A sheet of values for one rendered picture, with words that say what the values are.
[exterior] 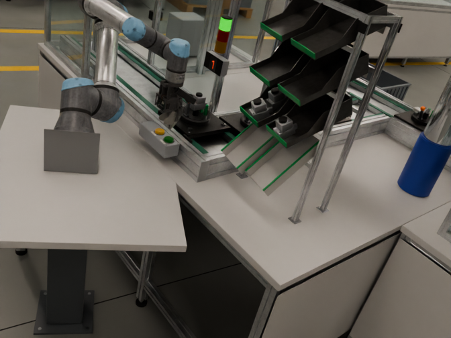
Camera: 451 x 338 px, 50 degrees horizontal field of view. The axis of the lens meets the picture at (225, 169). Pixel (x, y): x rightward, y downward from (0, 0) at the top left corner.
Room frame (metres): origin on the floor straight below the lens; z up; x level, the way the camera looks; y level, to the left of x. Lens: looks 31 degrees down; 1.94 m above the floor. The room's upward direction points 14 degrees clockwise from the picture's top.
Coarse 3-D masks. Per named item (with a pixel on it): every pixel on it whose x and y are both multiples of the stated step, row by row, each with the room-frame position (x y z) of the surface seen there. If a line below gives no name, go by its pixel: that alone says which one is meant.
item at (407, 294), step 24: (432, 216) 1.80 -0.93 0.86; (408, 240) 1.65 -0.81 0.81; (432, 240) 1.62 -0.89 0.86; (408, 264) 1.61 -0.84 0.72; (432, 264) 1.55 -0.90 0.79; (384, 288) 1.64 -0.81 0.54; (408, 288) 1.58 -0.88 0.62; (432, 288) 1.52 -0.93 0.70; (360, 312) 1.67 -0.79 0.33; (384, 312) 1.60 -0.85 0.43; (408, 312) 1.54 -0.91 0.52; (432, 312) 1.49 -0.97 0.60; (360, 336) 1.63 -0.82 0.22; (384, 336) 1.57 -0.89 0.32; (408, 336) 1.51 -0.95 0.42; (432, 336) 1.45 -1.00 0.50
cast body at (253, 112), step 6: (252, 102) 1.62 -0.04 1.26; (258, 102) 1.60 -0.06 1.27; (264, 102) 1.61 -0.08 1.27; (252, 108) 1.62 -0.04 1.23; (258, 108) 1.59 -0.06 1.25; (264, 108) 1.60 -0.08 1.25; (270, 108) 1.64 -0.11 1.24; (252, 114) 1.60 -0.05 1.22; (258, 114) 1.60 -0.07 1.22; (264, 114) 1.61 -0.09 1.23
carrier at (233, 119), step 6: (234, 114) 2.10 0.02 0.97; (240, 114) 2.12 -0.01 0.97; (222, 120) 2.02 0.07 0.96; (228, 120) 2.02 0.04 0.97; (234, 120) 2.03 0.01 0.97; (240, 120) 2.03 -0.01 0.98; (234, 126) 1.97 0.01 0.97; (240, 126) 1.99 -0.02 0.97; (246, 126) 1.98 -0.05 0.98; (240, 132) 1.93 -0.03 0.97
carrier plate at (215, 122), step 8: (160, 112) 1.93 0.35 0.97; (216, 120) 1.99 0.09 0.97; (176, 128) 1.84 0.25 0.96; (184, 128) 1.84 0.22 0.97; (200, 128) 1.87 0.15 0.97; (208, 128) 1.89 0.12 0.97; (216, 128) 1.91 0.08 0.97; (224, 128) 1.93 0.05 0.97; (192, 136) 1.80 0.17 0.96; (200, 136) 1.83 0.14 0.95
